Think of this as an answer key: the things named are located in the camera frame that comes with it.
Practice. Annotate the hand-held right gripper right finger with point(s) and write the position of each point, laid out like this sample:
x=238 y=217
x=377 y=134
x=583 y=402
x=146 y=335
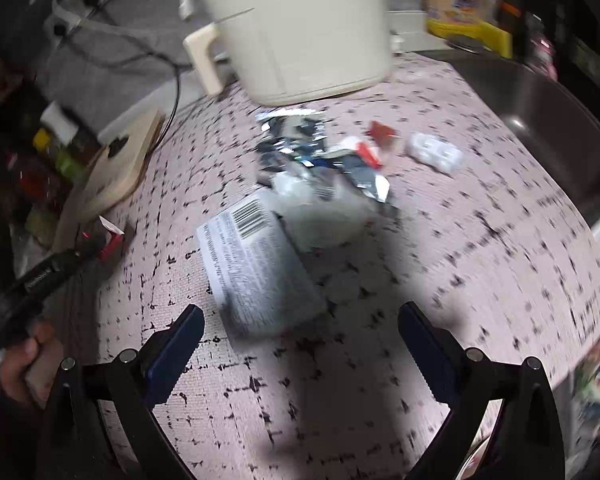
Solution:
x=430 y=355

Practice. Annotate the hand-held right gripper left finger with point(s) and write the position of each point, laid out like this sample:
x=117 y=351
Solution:
x=172 y=355

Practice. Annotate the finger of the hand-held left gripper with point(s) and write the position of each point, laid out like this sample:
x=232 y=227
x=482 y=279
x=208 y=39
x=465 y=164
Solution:
x=82 y=255

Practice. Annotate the red and white wrapper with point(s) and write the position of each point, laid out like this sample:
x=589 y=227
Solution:
x=112 y=242

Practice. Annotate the grey printed packet with barcode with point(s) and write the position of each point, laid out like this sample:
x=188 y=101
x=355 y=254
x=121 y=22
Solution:
x=260 y=270

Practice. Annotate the person's left hand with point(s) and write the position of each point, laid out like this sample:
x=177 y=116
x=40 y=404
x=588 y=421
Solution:
x=20 y=370

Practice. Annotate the green label sauce bottle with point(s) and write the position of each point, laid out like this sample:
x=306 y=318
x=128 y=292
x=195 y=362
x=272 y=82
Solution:
x=71 y=166

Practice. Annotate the pink patterned tablecloth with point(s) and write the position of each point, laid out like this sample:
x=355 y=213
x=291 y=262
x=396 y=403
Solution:
x=480 y=280

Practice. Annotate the cream board with black knob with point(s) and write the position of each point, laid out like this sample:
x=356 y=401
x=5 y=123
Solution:
x=120 y=170

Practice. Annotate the white oil sprayer bottle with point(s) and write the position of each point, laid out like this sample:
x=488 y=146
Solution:
x=60 y=122

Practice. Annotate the black spice rack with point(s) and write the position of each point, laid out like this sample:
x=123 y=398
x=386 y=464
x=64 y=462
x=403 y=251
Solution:
x=0 y=110

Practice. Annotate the pile of snack bags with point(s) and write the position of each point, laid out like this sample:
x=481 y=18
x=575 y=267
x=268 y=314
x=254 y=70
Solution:
x=597 y=390

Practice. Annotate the white plastic wrapper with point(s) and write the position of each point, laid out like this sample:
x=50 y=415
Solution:
x=325 y=215

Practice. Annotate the silver foil wrapper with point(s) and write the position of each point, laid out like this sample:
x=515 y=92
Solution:
x=367 y=175

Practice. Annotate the crumpled white tissue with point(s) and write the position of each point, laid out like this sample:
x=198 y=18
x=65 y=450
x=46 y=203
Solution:
x=435 y=152

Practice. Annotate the small red wrapper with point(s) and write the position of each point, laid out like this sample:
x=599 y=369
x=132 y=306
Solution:
x=382 y=134

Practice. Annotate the black and silver wrapper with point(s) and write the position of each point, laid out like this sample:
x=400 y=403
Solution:
x=290 y=140

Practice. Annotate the steel sink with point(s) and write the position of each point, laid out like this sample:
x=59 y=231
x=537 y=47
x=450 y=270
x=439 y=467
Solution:
x=555 y=125

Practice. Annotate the cream air fryer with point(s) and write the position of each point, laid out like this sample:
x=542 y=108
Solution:
x=300 y=30

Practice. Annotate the round dark sink plug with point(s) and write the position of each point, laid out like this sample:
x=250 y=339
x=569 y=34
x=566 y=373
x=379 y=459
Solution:
x=467 y=44

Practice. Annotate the pink small bottle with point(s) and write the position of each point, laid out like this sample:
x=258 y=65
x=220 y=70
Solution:
x=541 y=55

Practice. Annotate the yellow detergent bottle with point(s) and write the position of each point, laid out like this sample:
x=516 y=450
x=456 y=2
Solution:
x=460 y=0

